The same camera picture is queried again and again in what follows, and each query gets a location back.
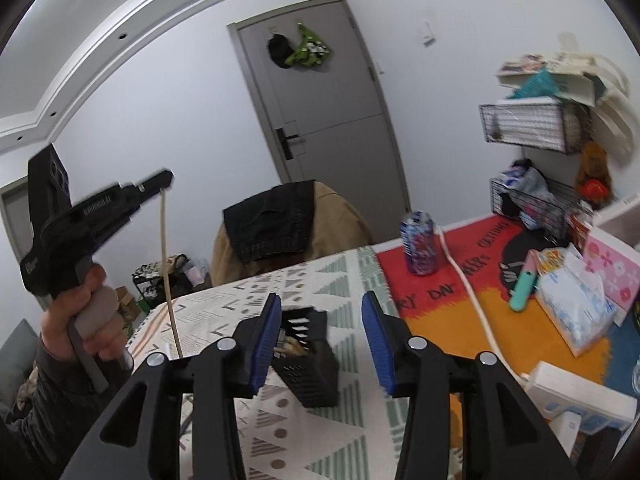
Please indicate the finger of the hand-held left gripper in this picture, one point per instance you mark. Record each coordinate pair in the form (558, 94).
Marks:
(155, 182)

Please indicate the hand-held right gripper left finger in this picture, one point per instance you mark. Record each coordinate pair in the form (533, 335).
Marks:
(267, 340)

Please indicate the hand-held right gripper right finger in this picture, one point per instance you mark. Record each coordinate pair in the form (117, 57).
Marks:
(376, 345)

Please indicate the black slotted utensil basket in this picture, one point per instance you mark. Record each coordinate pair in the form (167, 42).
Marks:
(312, 380)

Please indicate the wooden chopstick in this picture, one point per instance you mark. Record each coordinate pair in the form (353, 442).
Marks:
(164, 260)

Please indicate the person's left forearm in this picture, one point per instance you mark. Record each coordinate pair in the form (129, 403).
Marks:
(45, 410)

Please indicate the person's left hand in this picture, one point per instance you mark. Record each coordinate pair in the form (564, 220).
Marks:
(65, 315)

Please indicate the patterned white tablecloth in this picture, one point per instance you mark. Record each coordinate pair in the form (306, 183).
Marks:
(320, 280)

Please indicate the black shoe rack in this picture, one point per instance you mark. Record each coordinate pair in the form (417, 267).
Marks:
(155, 280)

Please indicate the black jacket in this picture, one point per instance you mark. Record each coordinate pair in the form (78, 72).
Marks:
(270, 220)

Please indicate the brown chair with black cloth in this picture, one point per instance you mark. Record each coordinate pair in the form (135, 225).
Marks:
(340, 230)

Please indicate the grey sofa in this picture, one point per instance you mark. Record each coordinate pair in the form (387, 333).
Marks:
(15, 355)

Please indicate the red and orange mat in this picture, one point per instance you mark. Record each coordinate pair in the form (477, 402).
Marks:
(505, 320)

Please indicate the teal tube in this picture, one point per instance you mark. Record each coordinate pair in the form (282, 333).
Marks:
(522, 292)

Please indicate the grey door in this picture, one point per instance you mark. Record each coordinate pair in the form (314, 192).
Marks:
(325, 160)

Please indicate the black cap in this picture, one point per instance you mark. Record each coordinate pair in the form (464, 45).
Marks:
(277, 50)

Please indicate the yellow snack packet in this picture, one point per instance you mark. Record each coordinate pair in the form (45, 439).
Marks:
(547, 262)

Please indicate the soft tissue pack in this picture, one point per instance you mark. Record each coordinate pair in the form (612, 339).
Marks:
(575, 310)

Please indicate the green bag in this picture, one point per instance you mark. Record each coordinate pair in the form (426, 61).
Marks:
(307, 47)

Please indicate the flat white box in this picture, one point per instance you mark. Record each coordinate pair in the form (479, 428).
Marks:
(575, 390)

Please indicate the clear plastic bag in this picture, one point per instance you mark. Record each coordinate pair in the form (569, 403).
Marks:
(532, 185)

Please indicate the pink floral box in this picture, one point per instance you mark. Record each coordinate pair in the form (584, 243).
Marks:
(612, 270)

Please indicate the tall white box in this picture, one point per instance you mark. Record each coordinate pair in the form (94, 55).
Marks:
(622, 217)

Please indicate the brown plush toy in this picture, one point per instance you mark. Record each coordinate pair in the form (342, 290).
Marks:
(594, 170)

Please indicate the teal cloth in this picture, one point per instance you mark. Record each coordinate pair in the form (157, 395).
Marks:
(535, 85)

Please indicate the stack of magazines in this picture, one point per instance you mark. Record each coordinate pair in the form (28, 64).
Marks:
(520, 65)

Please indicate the white tote bag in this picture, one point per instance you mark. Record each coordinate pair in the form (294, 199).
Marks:
(605, 90)

